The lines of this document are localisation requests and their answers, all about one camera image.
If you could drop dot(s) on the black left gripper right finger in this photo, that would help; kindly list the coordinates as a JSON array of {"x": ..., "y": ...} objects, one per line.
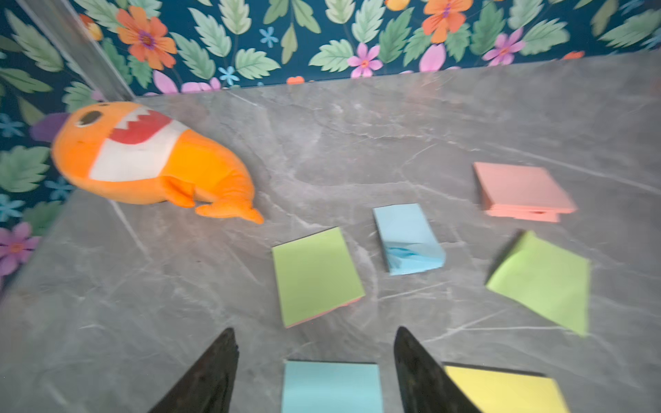
[{"x": 423, "y": 383}]

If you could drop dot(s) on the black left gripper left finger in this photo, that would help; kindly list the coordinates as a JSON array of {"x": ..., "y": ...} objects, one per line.
[{"x": 207, "y": 386}]

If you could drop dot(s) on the torn yellow memo page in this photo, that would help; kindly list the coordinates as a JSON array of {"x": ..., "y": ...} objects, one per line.
[{"x": 502, "y": 390}]

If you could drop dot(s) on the torn blue memo page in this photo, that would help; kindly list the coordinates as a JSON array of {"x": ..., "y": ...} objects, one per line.
[{"x": 333, "y": 387}]

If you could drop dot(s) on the torn green memo page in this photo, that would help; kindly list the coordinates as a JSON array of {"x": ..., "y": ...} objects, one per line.
[{"x": 315, "y": 275}]

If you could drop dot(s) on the green memo pad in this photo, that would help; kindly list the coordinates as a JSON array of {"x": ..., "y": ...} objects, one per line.
[{"x": 549, "y": 280}]

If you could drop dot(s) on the large pink memo pad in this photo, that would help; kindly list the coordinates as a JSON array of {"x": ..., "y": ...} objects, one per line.
[{"x": 521, "y": 193}]

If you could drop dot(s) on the orange clownfish plush toy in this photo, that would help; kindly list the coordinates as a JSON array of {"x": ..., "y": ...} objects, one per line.
[{"x": 130, "y": 153}]

